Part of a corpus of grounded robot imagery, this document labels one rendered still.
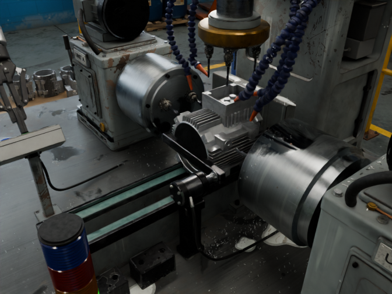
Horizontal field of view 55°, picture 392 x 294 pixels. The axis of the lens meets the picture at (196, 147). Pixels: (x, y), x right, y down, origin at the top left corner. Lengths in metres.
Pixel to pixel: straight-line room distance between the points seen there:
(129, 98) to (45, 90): 2.43
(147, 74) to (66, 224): 0.73
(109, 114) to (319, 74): 0.73
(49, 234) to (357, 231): 0.47
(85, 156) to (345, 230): 1.01
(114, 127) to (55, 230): 0.90
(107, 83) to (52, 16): 5.38
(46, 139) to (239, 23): 0.57
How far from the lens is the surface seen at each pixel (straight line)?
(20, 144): 1.06
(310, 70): 1.10
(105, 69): 1.32
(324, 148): 0.81
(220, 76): 1.17
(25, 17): 6.59
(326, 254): 0.77
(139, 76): 1.21
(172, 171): 1.12
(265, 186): 0.82
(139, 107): 1.17
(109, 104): 1.37
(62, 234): 0.53
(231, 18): 0.95
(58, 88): 3.67
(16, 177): 1.43
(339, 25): 1.03
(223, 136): 0.98
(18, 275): 1.09
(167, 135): 1.08
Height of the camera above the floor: 1.58
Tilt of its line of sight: 32 degrees down
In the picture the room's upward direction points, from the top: straight up
